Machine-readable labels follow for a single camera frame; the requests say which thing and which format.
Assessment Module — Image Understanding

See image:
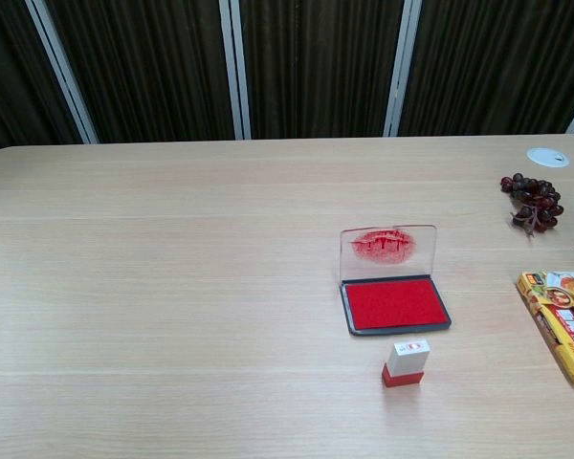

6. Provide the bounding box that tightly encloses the white and red stamp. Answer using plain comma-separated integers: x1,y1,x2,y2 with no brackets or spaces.
380,339,431,387

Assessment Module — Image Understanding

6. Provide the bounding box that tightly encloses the red ink pad clear lid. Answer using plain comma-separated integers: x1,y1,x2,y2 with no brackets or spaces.
338,223,453,338

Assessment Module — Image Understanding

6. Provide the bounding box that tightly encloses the dark red grape bunch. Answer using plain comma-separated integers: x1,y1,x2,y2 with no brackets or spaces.
500,172,565,240

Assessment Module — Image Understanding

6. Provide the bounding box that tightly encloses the yellow snack box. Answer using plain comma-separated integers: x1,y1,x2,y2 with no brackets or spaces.
515,269,574,391

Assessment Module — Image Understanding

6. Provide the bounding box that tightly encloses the white round cable grommet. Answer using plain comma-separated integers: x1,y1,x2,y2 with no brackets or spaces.
526,147,570,168

